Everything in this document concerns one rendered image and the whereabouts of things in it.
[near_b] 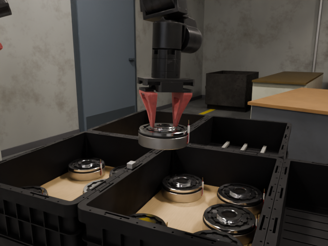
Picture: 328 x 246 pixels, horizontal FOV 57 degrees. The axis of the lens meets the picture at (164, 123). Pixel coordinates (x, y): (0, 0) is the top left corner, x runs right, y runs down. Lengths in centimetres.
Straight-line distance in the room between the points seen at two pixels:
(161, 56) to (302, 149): 219
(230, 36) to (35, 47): 469
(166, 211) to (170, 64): 33
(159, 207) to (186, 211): 6
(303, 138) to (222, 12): 532
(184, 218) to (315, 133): 203
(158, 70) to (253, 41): 672
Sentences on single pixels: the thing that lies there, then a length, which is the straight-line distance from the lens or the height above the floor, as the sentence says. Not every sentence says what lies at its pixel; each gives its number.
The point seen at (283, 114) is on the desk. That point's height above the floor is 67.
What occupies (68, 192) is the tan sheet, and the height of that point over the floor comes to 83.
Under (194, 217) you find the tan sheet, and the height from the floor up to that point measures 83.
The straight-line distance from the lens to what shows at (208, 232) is 59.
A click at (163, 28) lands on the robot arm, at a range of 59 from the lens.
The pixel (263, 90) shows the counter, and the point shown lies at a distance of 465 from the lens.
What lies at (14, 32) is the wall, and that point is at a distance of 390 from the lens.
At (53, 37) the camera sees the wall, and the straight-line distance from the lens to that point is 420.
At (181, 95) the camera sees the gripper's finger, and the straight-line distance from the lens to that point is 60.
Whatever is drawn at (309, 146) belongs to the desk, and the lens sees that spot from 265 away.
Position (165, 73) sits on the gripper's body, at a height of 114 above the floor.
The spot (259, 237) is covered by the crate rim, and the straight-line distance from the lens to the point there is 47.
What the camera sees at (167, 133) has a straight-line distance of 58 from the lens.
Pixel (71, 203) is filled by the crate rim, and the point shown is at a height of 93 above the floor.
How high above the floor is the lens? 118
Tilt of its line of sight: 14 degrees down
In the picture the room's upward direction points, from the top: straight up
